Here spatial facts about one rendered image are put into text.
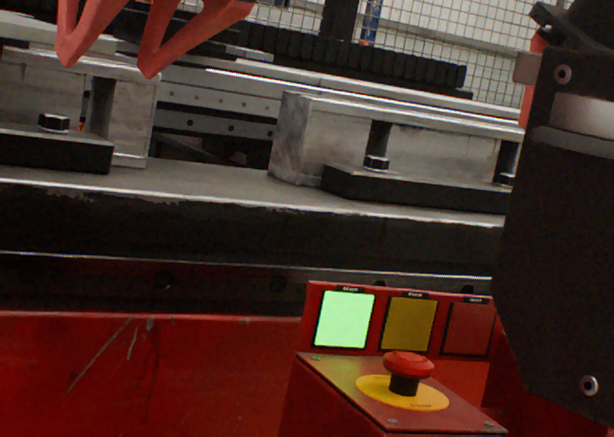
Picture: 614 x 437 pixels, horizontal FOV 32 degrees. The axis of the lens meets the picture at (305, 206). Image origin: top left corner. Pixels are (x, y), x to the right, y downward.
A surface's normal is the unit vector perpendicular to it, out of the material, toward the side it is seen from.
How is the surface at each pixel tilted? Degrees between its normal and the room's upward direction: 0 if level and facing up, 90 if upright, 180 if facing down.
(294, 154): 90
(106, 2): 138
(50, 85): 90
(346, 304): 90
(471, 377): 90
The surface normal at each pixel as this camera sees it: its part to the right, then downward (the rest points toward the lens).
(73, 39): -0.77, 0.11
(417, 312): 0.40, 0.22
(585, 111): -0.64, -0.01
